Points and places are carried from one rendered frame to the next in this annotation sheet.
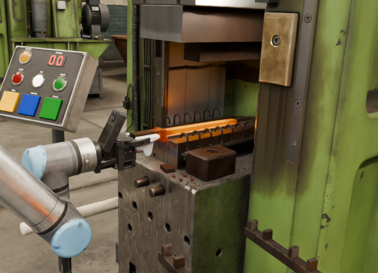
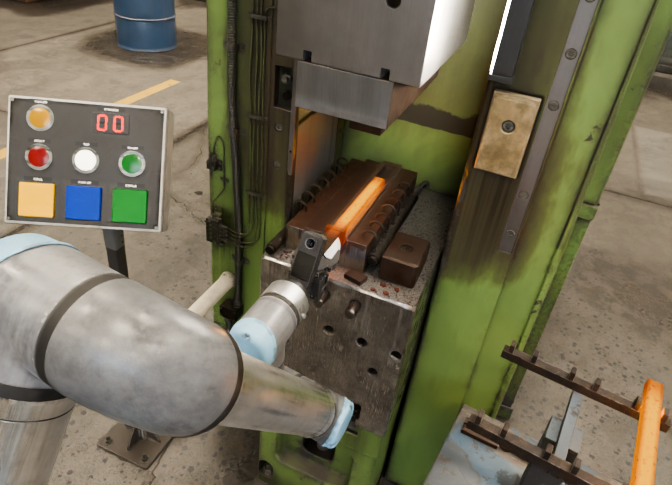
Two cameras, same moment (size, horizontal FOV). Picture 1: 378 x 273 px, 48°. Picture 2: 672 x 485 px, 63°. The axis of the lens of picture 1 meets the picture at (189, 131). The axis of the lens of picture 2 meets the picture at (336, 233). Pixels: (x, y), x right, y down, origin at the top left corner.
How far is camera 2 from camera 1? 0.76 m
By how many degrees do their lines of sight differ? 33
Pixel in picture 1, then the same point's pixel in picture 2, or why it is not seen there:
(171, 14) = (369, 90)
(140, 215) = (309, 328)
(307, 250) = (510, 330)
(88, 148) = (300, 299)
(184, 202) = (397, 319)
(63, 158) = (287, 326)
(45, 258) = not seen: hidden behind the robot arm
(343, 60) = (593, 159)
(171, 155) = (353, 257)
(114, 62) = not seen: outside the picture
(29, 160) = (256, 348)
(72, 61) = (143, 125)
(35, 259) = not seen: hidden behind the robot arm
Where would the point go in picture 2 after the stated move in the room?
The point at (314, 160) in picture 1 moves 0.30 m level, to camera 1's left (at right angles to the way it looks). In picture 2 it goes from (533, 250) to (424, 278)
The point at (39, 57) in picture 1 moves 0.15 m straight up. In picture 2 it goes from (72, 117) to (60, 48)
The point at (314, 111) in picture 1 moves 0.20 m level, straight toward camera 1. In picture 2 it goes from (543, 203) to (594, 260)
